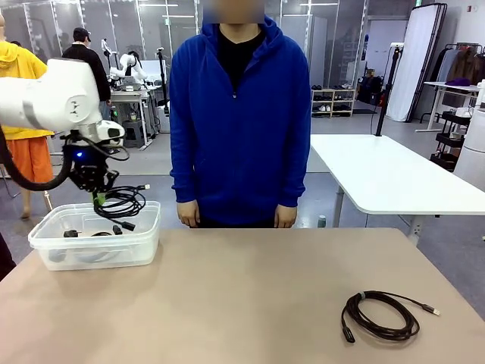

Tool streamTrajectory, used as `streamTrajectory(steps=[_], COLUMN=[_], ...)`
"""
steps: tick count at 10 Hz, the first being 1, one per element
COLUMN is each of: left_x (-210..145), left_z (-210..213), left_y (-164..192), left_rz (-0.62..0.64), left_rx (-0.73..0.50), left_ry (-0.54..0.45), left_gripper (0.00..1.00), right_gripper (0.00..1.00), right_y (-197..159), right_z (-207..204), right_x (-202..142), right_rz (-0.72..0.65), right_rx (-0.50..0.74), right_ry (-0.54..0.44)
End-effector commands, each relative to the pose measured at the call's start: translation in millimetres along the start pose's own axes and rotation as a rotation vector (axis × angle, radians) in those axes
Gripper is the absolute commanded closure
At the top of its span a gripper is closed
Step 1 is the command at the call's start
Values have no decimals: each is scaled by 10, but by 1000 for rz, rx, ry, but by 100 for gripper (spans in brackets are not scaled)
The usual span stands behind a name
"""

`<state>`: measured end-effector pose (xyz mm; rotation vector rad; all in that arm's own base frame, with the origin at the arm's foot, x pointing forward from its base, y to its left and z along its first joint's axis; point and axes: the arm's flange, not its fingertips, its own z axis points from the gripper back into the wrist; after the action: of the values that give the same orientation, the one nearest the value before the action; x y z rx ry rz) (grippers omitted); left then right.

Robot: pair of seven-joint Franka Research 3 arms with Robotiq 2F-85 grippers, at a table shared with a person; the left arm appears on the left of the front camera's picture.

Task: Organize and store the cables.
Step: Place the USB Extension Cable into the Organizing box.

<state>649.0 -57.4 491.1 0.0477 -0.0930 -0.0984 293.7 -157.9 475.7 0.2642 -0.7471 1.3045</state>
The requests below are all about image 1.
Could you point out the clear plastic storage container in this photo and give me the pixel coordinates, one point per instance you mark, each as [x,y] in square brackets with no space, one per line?
[144,246]

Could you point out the purple cloth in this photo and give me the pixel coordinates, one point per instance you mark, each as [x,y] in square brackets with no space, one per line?
[458,81]

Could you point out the small grey cup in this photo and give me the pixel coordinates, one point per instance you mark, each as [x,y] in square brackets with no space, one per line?
[322,221]

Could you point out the black tripod with camera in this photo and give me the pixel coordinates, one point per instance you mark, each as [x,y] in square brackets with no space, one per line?
[162,60]

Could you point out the mannequin yellow hoodie orange shorts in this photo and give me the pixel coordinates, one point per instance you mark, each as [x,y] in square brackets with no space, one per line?
[30,159]

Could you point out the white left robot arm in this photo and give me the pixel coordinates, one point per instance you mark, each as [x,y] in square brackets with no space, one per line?
[45,95]

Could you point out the dark cloth-covered object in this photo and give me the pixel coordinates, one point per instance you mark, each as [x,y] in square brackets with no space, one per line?
[5,258]

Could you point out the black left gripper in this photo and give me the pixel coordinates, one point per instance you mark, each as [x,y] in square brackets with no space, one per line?
[85,167]

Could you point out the white folding screen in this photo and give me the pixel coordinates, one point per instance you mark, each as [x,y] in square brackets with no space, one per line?
[417,57]

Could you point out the wooden shoe rack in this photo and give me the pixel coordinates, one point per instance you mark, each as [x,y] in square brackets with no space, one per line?
[333,102]

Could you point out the person's left forearm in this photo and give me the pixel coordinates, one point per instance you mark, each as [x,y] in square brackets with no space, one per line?
[293,178]

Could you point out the grey workbench with equipment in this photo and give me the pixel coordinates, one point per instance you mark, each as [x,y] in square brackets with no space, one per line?
[130,96]

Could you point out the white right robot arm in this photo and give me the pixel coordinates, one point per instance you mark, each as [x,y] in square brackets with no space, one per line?
[473,151]

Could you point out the black pole stand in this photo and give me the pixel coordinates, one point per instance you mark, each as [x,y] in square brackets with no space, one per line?
[386,95]

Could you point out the person's right forearm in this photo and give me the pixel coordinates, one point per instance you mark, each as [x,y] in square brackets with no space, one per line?
[183,174]

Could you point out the black bags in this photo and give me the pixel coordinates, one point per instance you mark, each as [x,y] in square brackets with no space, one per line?
[369,89]

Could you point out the grey plastic stool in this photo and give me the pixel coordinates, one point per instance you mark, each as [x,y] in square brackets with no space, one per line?
[132,132]

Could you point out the person's right hand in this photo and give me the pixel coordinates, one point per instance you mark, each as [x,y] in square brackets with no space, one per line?
[188,214]

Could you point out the man in black jacket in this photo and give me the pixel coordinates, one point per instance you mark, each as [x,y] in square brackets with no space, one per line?
[100,76]

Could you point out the person in blue hoodie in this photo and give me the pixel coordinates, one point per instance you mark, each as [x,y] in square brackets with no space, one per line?
[238,151]

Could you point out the clothes rack with coats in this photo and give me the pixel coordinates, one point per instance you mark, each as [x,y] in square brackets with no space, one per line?
[466,64]

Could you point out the white desk thin legs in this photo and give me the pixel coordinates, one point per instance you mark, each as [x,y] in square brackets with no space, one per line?
[451,88]

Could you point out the black utility cart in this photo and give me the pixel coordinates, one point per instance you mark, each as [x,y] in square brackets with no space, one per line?
[451,140]

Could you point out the person's left hand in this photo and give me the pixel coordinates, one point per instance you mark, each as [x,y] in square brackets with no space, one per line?
[285,217]

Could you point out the small white background robot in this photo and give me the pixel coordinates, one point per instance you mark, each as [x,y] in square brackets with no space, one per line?
[127,62]

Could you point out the large white table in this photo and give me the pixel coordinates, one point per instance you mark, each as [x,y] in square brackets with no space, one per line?
[379,170]

